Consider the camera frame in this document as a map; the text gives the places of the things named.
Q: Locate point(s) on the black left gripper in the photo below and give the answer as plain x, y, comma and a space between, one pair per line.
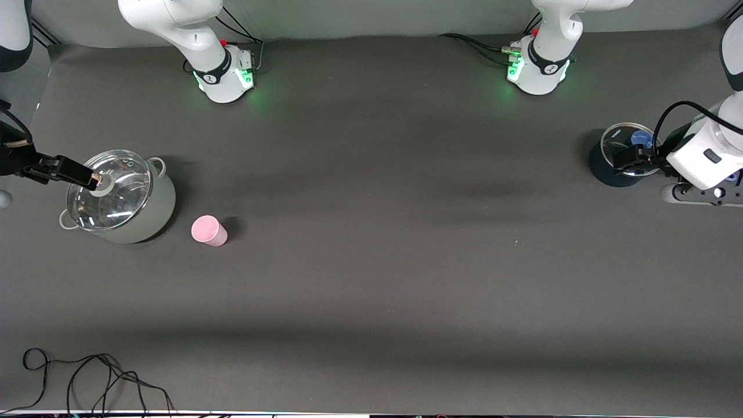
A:
663, 154

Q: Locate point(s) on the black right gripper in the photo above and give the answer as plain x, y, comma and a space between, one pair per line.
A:
10, 157

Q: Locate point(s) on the pink plastic cup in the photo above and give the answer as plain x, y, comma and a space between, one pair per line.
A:
208, 231

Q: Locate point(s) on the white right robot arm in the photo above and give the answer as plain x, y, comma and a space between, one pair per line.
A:
191, 29

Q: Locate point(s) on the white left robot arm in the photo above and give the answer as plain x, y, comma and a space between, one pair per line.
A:
708, 154

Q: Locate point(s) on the glass lid with blue knob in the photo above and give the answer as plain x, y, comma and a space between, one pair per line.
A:
615, 139

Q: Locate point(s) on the dark blue saucepan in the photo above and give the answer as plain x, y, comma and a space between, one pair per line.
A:
601, 174

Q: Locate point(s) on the glass lid with metal knob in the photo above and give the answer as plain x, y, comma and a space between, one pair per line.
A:
122, 197

